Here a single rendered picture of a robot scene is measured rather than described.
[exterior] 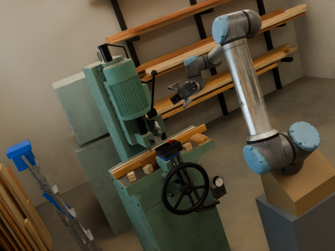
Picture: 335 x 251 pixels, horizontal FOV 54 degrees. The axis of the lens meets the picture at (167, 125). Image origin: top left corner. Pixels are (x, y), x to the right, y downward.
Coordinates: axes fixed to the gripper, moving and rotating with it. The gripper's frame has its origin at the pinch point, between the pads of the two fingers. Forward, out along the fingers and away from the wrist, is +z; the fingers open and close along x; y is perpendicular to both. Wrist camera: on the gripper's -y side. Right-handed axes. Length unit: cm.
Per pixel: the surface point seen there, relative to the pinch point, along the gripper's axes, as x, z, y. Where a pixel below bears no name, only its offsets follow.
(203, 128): 24.3, -29.3, -12.0
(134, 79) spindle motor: -21.8, 7.6, -8.5
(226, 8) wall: -67, -309, -7
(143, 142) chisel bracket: 7.6, 5.7, -30.9
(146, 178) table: 24.5, 19.3, -34.8
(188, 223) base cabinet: 63, 4, -43
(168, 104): -11, -190, -107
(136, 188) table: 25, 24, -40
